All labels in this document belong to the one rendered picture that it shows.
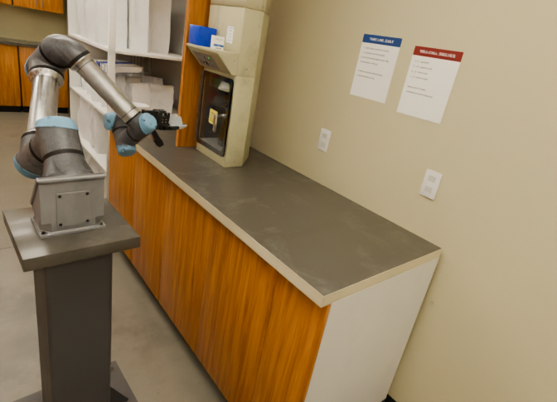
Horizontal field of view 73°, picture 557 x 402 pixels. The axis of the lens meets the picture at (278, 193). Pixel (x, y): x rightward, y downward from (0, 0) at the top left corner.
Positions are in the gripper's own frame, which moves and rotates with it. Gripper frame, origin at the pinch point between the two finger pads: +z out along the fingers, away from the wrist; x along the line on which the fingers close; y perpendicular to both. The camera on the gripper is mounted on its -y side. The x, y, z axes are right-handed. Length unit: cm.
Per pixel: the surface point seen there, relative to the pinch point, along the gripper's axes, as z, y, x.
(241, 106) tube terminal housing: 28.1, 12.0, -5.6
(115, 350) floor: -32, -114, -11
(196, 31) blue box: 12.0, 42.5, 18.3
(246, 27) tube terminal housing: 25, 48, -6
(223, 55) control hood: 14.2, 34.7, -5.5
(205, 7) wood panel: 23, 55, 31
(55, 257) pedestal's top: -66, -22, -60
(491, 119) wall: 65, 32, -108
